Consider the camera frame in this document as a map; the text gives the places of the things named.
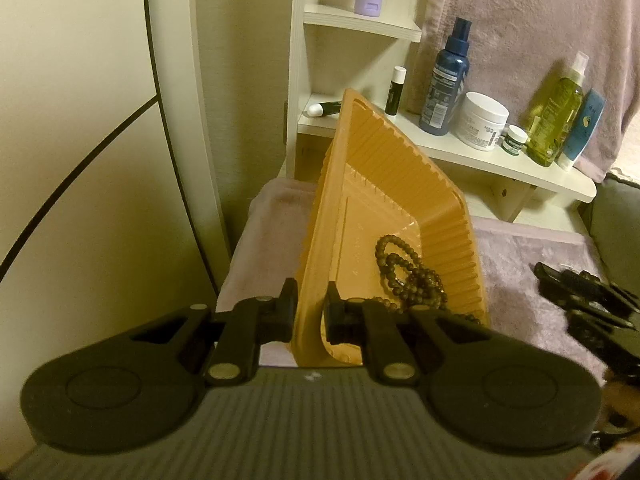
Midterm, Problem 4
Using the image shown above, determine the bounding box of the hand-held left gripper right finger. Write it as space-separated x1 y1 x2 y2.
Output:
322 281 494 387

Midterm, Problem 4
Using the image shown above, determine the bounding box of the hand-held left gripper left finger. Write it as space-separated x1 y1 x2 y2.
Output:
131 277 301 388

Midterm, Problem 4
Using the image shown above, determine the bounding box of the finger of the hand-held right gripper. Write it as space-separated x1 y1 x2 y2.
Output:
565 308 640 347
533 261 640 314

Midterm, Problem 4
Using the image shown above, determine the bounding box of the dark wooden bead necklace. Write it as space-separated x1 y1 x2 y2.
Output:
374 233 482 324

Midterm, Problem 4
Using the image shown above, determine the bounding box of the orange plastic basket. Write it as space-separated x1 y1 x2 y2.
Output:
292 88 491 367

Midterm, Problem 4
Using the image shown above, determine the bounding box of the person's right hand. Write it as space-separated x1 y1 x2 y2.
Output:
602 379 640 428

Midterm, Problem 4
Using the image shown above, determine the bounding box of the grey cushion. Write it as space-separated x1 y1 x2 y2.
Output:
579 174 640 283

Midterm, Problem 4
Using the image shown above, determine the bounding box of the patterned cloth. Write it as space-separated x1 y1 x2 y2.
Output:
597 439 640 480

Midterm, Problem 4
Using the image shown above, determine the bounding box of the blue and white tube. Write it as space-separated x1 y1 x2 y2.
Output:
556 88 607 171

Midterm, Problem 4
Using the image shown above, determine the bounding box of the small green jar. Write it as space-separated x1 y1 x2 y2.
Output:
501 124 530 156

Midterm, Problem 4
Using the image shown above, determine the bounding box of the green spray bottle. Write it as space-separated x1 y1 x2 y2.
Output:
524 51 590 168

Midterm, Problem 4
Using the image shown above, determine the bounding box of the white cream jar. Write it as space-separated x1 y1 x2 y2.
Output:
453 91 510 152

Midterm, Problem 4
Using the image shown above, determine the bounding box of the dark green white-capped tube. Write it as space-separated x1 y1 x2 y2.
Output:
305 101 344 119

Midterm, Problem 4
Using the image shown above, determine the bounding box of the black white lip balm stick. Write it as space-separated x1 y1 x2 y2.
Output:
384 65 407 116

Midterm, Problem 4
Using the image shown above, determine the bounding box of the dark blue spray bottle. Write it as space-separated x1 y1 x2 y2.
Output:
418 16 471 136

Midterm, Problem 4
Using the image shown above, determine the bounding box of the white corner shelf unit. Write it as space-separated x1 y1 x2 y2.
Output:
282 0 599 224

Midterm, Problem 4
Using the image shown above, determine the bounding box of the pink plush towel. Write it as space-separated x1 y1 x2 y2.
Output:
402 0 640 184

